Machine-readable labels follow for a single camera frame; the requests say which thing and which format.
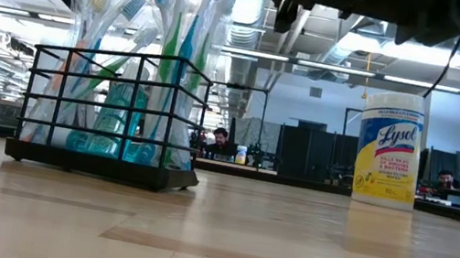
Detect clear plastic cup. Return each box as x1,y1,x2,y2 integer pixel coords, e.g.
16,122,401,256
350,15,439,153
31,0,148,157

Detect yellow blue disinfecting wipes canister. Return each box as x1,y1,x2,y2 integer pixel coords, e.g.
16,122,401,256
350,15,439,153
347,87,433,213

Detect large grey-capped mouthwash bottle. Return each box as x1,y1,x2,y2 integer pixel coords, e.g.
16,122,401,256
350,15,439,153
84,78,151,166

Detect long ceiling light strip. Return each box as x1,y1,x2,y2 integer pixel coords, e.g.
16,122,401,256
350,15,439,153
0,4,460,97

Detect white building column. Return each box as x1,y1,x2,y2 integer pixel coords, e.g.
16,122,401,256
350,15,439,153
21,24,78,136

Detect black partition panels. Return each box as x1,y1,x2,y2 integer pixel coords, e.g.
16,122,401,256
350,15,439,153
272,123,362,188

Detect person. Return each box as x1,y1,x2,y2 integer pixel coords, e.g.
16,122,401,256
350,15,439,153
201,124,242,165
431,168,460,194

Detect small background wipes canister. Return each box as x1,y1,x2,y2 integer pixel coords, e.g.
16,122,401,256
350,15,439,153
233,144,250,167

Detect straight silver ceiling duct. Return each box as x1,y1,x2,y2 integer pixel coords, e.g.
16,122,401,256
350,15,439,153
213,0,271,122

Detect angled silver ceiling duct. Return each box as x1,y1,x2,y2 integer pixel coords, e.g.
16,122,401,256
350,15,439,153
314,8,372,72

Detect black background stand frame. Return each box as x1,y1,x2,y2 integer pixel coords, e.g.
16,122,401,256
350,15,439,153
209,80,272,149

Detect yellow hanging cord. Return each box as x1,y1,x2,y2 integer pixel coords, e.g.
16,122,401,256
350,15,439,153
358,52,377,101

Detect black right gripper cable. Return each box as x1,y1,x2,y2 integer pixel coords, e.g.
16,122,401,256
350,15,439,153
422,29,460,103

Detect black wire caddy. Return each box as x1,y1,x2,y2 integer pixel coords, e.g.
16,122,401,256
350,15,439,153
1,31,219,199

